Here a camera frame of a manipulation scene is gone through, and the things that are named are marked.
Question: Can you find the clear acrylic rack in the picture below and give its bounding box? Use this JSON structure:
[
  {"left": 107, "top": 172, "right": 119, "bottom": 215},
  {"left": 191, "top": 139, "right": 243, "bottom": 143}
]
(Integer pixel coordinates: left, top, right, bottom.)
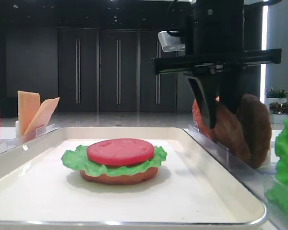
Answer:
[
  {"left": 185, "top": 125, "right": 288, "bottom": 230},
  {"left": 0, "top": 121, "right": 56, "bottom": 154}
]

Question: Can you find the right dark double door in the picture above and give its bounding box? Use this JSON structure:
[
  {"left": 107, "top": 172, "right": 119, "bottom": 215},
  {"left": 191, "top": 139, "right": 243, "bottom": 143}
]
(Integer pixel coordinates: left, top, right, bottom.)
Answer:
[{"left": 140, "top": 31, "right": 177, "bottom": 113}]

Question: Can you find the upright orange cheese slice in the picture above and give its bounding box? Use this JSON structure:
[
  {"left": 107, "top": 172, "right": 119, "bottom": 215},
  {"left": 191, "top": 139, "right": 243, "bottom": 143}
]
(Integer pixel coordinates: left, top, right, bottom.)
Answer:
[{"left": 17, "top": 91, "right": 40, "bottom": 137}]

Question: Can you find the left dark double door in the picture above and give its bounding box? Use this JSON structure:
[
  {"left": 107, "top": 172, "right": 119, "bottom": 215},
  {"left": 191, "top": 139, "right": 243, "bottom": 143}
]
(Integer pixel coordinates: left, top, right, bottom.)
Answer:
[{"left": 58, "top": 29, "right": 97, "bottom": 112}]

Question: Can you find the clear acrylic right rack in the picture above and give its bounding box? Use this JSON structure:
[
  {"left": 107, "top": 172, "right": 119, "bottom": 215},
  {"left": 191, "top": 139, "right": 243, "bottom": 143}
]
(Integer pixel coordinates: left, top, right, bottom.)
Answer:
[{"left": 185, "top": 125, "right": 288, "bottom": 230}]

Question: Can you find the white rectangular serving tray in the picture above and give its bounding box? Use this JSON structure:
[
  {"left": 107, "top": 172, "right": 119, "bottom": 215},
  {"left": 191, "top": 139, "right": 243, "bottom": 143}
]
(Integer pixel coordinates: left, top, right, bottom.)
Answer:
[{"left": 0, "top": 127, "right": 267, "bottom": 230}]

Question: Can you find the leaning orange cheese slice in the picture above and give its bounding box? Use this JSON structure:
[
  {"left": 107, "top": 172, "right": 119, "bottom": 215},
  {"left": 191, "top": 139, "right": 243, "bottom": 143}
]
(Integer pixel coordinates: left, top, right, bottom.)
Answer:
[{"left": 24, "top": 97, "right": 60, "bottom": 135}]

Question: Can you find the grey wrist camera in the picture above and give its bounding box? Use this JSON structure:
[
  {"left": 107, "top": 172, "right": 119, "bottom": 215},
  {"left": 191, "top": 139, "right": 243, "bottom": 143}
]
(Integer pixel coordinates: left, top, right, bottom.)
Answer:
[{"left": 158, "top": 31, "right": 186, "bottom": 52}]

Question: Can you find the green lettuce leaf on burger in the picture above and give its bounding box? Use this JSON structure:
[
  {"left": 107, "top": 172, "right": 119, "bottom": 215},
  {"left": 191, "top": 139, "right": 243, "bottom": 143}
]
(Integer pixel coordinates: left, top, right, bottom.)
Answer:
[{"left": 61, "top": 145, "right": 167, "bottom": 177}]

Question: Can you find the upper potted plant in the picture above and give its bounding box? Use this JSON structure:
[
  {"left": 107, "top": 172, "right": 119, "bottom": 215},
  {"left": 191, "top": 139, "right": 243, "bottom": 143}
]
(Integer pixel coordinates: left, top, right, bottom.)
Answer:
[{"left": 265, "top": 88, "right": 288, "bottom": 98}]

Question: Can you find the middle dark double door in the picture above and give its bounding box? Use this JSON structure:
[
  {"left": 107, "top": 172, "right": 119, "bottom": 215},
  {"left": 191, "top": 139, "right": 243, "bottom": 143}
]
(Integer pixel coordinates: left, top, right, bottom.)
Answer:
[{"left": 100, "top": 30, "right": 137, "bottom": 112}]

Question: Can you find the brown bottom bun slice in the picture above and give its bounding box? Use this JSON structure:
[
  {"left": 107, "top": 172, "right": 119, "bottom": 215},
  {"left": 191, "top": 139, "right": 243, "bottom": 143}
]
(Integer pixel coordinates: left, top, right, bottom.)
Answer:
[{"left": 80, "top": 167, "right": 159, "bottom": 185}]

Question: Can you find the clear acrylic left rack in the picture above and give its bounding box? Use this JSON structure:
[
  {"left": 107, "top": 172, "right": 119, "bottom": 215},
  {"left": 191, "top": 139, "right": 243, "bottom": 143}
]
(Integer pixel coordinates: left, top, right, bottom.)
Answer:
[{"left": 0, "top": 121, "right": 56, "bottom": 154}]

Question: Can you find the brown meat patty rear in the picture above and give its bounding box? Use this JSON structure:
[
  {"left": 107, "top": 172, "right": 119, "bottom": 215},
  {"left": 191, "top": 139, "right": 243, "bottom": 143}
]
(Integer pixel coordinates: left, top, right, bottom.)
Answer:
[{"left": 237, "top": 94, "right": 272, "bottom": 168}]

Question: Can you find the brown meat patty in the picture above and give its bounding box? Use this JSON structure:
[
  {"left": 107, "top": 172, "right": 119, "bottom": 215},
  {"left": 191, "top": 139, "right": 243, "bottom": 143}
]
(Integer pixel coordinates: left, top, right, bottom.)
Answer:
[
  {"left": 237, "top": 94, "right": 272, "bottom": 168},
  {"left": 211, "top": 103, "right": 251, "bottom": 163}
]

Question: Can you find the orange sesame bun top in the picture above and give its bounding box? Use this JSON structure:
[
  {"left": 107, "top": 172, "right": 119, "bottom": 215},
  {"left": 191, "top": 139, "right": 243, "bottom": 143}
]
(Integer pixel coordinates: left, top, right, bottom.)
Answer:
[{"left": 192, "top": 100, "right": 221, "bottom": 142}]

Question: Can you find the dark double door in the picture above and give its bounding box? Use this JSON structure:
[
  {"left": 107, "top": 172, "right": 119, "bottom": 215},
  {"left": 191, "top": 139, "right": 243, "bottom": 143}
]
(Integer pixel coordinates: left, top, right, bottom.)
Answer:
[
  {"left": 100, "top": 30, "right": 137, "bottom": 112},
  {"left": 140, "top": 31, "right": 177, "bottom": 113},
  {"left": 58, "top": 29, "right": 97, "bottom": 112}
]

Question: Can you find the brown meat patty front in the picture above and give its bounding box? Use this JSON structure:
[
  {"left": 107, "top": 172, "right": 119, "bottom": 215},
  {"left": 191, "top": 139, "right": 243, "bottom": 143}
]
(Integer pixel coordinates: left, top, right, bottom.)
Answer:
[{"left": 211, "top": 103, "right": 251, "bottom": 163}]

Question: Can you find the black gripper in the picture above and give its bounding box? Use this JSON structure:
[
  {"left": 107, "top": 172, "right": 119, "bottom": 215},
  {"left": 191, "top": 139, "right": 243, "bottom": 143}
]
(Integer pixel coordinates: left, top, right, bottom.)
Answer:
[{"left": 154, "top": 0, "right": 282, "bottom": 129}]

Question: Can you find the potted plant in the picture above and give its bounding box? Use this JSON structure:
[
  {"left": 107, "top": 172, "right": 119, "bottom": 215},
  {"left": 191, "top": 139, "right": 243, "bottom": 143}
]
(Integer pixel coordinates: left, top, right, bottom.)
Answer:
[
  {"left": 269, "top": 102, "right": 288, "bottom": 115},
  {"left": 265, "top": 88, "right": 288, "bottom": 98}
]

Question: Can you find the lower potted plant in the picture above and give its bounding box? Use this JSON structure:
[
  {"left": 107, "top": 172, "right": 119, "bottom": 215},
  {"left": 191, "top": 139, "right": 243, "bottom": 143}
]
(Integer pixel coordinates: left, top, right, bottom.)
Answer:
[{"left": 269, "top": 102, "right": 288, "bottom": 115}]

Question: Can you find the green lettuce leaf at right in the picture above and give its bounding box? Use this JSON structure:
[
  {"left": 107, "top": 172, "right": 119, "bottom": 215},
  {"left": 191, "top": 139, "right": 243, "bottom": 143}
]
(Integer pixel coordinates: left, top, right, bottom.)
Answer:
[{"left": 266, "top": 116, "right": 288, "bottom": 216}]

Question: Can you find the red tomato slice on burger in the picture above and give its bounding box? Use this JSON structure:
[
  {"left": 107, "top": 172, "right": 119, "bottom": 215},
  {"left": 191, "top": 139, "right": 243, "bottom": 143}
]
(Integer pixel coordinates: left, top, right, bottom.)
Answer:
[{"left": 86, "top": 138, "right": 154, "bottom": 166}]

